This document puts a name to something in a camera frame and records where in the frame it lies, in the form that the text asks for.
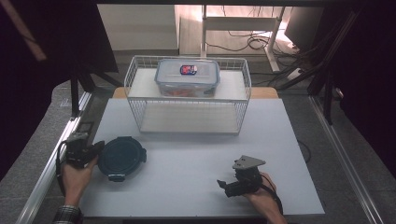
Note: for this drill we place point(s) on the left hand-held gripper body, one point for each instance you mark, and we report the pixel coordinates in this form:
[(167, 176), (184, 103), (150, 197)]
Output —
[(77, 151)]

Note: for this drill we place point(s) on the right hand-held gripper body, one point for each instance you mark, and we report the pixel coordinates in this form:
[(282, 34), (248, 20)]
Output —
[(249, 179)]

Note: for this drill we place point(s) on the dark teal round lid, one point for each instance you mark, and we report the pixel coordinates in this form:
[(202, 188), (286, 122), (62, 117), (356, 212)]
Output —
[(122, 158)]

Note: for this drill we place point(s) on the clear rectangular container blue lid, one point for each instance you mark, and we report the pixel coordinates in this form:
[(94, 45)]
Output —
[(186, 77)]

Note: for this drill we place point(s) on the person's right hand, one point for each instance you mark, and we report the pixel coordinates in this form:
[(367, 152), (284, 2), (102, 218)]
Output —
[(261, 197)]

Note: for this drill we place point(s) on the person's left hand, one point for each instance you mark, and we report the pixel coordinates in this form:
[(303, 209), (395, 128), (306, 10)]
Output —
[(76, 182)]

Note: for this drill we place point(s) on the black metal stand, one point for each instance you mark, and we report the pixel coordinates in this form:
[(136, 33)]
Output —
[(74, 93), (328, 99)]

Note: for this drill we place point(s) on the white power strip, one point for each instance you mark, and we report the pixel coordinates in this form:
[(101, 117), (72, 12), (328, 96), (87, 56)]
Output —
[(294, 74)]

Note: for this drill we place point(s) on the white cabinet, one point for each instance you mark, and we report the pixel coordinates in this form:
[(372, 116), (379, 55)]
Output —
[(140, 28)]

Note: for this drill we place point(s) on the beige diagonal bar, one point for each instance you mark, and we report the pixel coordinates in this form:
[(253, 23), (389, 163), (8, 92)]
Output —
[(26, 34)]

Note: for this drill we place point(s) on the black monitor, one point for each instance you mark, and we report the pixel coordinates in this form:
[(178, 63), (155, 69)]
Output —
[(303, 28)]

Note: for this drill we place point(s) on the aluminium rail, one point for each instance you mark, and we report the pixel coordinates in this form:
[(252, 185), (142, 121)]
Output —
[(342, 158), (46, 174)]

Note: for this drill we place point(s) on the white desk frame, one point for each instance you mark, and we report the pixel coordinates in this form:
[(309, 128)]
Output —
[(239, 23)]

